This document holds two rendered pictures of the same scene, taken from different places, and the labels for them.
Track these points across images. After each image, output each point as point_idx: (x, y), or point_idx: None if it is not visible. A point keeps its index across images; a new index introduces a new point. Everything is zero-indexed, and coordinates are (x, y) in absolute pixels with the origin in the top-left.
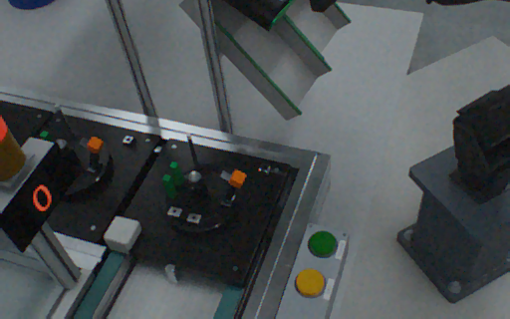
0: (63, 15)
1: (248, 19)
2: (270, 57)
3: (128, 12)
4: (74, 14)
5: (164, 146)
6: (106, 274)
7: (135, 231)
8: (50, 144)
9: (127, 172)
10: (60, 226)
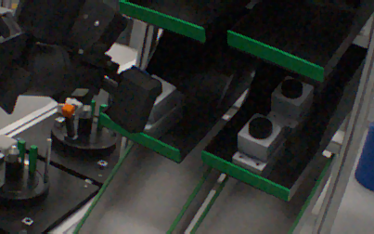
0: (347, 193)
1: (190, 177)
2: (151, 214)
3: (355, 231)
4: (350, 200)
5: (89, 183)
6: None
7: None
8: (1, 13)
9: (65, 161)
10: (28, 128)
